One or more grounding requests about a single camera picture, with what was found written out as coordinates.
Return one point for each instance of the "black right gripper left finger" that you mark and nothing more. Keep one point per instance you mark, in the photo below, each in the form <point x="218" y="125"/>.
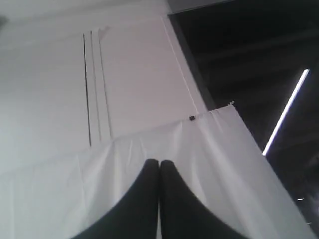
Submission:
<point x="135" y="216"/>

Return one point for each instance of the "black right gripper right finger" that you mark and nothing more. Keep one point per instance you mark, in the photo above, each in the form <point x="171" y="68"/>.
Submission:
<point x="182" y="215"/>

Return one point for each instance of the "white curtain backdrop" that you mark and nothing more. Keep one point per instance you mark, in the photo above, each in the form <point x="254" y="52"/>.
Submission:
<point x="215" y="154"/>

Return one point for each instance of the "ceiling strip light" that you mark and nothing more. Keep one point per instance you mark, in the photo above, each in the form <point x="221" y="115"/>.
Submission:
<point x="285" y="110"/>

